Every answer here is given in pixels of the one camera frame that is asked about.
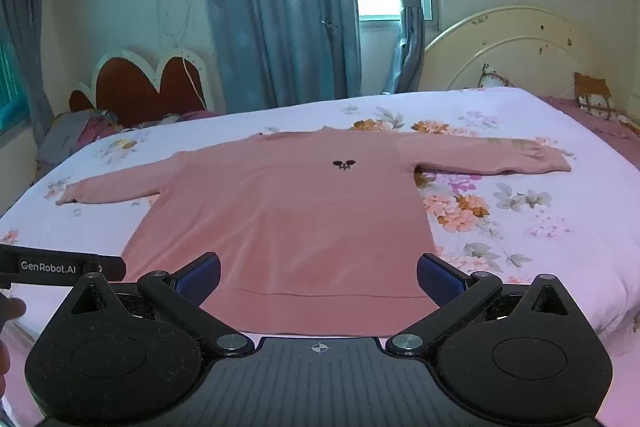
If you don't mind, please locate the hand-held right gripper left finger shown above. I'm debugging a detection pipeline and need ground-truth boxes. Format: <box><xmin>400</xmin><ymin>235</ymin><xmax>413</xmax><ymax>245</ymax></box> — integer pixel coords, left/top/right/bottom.
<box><xmin>65</xmin><ymin>252</ymin><xmax>256</xmax><ymax>358</ymax></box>

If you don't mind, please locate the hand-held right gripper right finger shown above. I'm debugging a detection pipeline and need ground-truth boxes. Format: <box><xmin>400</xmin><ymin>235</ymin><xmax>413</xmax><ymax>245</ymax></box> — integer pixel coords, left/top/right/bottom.
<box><xmin>386</xmin><ymin>252</ymin><xmax>576</xmax><ymax>357</ymax></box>

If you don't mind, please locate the pink long-sleeved sweater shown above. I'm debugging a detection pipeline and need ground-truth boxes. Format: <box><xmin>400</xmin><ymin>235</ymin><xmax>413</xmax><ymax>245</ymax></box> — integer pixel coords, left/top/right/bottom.
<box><xmin>55</xmin><ymin>127</ymin><xmax>573</xmax><ymax>338</ymax></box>

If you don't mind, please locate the pile of clothes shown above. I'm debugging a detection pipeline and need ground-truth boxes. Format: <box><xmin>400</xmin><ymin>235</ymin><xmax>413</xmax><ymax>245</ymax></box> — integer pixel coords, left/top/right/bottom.
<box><xmin>35</xmin><ymin>109</ymin><xmax>126</xmax><ymax>168</ymax></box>

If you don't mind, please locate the person's left hand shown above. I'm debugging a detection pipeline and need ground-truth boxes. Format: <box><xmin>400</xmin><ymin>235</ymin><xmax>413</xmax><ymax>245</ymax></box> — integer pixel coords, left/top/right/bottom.
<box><xmin>0</xmin><ymin>294</ymin><xmax>27</xmax><ymax>400</ymax></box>

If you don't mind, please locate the bed with floral sheet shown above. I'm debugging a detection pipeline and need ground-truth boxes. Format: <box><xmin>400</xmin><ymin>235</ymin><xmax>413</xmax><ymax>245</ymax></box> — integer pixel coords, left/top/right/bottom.
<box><xmin>0</xmin><ymin>87</ymin><xmax>640</xmax><ymax>427</ymax></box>

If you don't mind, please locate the red heart-shaped headboard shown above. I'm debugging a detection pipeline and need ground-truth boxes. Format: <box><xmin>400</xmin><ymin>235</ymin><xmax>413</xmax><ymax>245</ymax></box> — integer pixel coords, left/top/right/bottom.
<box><xmin>69</xmin><ymin>48</ymin><xmax>213</xmax><ymax>128</ymax></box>

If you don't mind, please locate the floral cushion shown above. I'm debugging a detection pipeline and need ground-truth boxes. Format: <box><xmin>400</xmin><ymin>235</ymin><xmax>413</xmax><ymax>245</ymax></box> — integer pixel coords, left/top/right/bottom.
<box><xmin>477</xmin><ymin>64</ymin><xmax>516</xmax><ymax>90</ymax></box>

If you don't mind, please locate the cream curved headboard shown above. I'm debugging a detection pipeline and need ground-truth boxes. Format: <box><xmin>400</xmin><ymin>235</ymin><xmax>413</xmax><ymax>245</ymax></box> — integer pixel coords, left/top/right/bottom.
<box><xmin>424</xmin><ymin>7</ymin><xmax>640</xmax><ymax>102</ymax></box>

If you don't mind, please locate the orange patterned cushion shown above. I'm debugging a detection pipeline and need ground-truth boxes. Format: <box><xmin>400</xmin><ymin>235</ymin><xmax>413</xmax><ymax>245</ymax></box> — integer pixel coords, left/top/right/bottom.
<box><xmin>572</xmin><ymin>72</ymin><xmax>613</xmax><ymax>120</ymax></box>

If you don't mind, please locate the blue-grey side curtain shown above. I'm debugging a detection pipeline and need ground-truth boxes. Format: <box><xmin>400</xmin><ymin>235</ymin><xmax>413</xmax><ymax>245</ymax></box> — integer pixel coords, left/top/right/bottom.
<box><xmin>0</xmin><ymin>0</ymin><xmax>57</xmax><ymax>132</ymax></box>

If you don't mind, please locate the wide blue curtain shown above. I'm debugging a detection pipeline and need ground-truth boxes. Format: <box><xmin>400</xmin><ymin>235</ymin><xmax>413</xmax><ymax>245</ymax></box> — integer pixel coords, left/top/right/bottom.
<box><xmin>197</xmin><ymin>0</ymin><xmax>363</xmax><ymax>112</ymax></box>

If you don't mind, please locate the white hanging cable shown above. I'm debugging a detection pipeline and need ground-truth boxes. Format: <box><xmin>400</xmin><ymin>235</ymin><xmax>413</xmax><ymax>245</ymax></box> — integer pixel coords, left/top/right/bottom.
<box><xmin>156</xmin><ymin>0</ymin><xmax>207</xmax><ymax>108</ymax></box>

